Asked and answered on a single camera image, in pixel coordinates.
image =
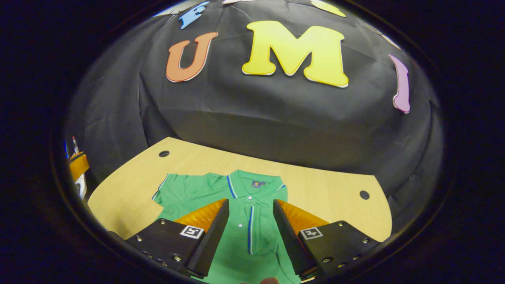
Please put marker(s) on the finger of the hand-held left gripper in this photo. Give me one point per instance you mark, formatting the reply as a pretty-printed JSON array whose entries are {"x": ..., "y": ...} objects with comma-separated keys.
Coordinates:
[{"x": 78, "y": 165}]

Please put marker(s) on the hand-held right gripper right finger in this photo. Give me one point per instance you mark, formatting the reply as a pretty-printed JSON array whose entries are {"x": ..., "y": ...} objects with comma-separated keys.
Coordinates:
[{"x": 292, "y": 244}]

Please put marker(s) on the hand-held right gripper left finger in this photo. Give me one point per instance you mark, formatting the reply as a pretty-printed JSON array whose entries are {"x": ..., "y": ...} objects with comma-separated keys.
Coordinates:
[{"x": 211, "y": 244}]

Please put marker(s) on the green T-shirt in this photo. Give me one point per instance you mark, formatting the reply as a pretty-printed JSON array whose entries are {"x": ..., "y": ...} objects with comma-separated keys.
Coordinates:
[{"x": 252, "y": 189}]

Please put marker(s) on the round black table grommet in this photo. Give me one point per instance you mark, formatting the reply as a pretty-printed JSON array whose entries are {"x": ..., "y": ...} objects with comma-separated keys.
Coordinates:
[
  {"x": 364, "y": 195},
  {"x": 164, "y": 153}
]

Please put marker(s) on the black backdrop cloth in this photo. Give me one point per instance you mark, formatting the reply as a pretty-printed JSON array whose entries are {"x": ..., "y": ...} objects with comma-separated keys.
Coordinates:
[{"x": 256, "y": 118}]

